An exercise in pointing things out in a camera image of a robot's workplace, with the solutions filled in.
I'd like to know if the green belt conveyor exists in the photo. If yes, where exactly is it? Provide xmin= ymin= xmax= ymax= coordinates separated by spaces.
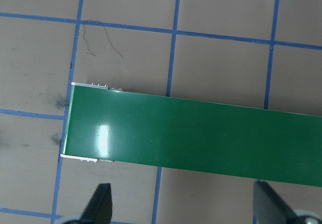
xmin=60 ymin=82 xmax=322 ymax=188

